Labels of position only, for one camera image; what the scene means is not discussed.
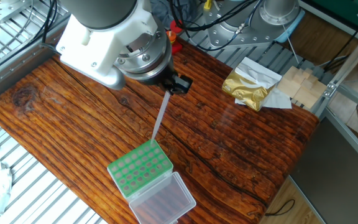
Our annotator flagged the white wrist adapter box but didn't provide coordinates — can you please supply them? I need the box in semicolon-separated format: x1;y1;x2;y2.
55;0;158;91

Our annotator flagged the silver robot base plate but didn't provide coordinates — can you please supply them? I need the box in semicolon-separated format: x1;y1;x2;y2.
202;0;275;52

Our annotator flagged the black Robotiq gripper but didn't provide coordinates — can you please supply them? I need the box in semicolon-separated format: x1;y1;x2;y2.
134;63;194;96

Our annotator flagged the aluminium frame post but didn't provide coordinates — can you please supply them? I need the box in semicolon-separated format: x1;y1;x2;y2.
311;18;358;118

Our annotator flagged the grey flat panel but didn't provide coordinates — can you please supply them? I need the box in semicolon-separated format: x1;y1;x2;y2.
290;116;358;224

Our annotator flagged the perforated aluminium plate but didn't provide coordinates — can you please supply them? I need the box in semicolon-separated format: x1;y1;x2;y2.
0;0;34;24

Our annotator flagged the clear large pipette tip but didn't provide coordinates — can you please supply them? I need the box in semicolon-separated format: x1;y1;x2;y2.
150;91;172;144

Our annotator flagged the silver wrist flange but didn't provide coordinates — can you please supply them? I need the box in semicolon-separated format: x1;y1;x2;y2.
113;17;174;83

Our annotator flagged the black looped cord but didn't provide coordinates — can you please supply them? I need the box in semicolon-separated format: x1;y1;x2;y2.
264;198;296;217

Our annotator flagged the green pipette tip rack box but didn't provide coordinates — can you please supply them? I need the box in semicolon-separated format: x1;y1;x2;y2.
106;138;174;200

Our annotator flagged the red stacking ring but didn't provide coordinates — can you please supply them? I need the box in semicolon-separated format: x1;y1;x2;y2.
169;19;183;34

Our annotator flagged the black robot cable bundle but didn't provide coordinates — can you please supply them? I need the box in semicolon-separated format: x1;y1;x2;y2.
26;0;262;55

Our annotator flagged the clear plastic box lid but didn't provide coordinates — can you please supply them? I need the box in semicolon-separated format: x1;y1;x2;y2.
128;171;197;224

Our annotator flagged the wooden block puzzle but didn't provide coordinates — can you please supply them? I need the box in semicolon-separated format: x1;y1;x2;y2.
277;65;328;110

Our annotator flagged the gold tissue pack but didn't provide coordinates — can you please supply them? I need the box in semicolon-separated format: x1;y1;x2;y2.
221;56;293;112

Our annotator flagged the glossy wood-grain board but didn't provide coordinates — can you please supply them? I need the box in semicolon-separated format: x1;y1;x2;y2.
0;37;319;224

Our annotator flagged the grey crumpled cloth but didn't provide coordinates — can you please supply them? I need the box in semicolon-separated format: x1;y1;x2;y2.
149;0;198;29

